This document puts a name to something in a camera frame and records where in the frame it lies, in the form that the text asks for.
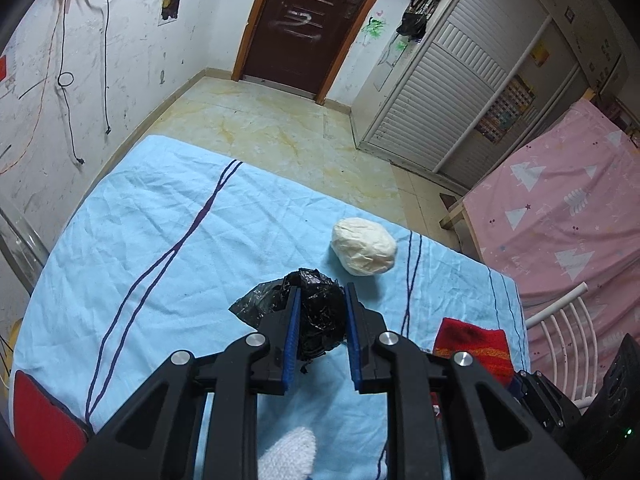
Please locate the black hanging bags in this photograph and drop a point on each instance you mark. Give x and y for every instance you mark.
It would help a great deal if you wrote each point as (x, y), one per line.
(417, 20)

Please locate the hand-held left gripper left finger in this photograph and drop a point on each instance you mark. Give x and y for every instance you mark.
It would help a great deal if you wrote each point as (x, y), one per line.
(292, 340)

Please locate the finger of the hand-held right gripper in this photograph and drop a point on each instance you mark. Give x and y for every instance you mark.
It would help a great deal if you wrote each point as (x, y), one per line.
(547, 397)

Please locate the pink tree-print bed curtain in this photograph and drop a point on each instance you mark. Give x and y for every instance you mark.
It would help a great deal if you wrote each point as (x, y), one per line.
(565, 220)

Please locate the colourful grid wall poster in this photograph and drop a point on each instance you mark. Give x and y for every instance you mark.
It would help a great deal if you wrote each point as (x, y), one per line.
(505, 107)

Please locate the light blue striped cloth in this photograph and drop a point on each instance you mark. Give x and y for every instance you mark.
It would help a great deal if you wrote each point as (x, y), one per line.
(200, 240)

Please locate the red stool seat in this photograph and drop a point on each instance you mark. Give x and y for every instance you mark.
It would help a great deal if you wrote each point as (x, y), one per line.
(42, 420)

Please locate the white slatted chair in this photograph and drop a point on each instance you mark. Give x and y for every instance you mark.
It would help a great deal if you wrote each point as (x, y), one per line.
(565, 330)

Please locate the black plastic bag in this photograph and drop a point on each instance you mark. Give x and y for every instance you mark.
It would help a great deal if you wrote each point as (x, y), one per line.
(320, 310)

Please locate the red knitted cloth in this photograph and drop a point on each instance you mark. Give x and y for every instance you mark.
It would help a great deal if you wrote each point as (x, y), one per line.
(472, 347)

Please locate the yellow-red paper sticker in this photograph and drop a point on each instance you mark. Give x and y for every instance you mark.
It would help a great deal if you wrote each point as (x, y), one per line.
(540, 55)

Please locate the person's left hand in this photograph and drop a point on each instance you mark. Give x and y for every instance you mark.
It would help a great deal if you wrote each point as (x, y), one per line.
(289, 455)

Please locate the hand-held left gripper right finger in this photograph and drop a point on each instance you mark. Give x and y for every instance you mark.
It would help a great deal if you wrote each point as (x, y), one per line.
(352, 340)

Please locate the dark red door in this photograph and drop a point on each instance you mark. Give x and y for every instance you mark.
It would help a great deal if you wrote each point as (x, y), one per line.
(310, 20)

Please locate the white louvered wardrobe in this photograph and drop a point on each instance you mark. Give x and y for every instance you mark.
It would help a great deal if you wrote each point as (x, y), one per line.
(450, 80)

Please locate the white crumpled paper ball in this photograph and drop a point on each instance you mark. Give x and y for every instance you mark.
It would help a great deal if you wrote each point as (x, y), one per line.
(364, 246)

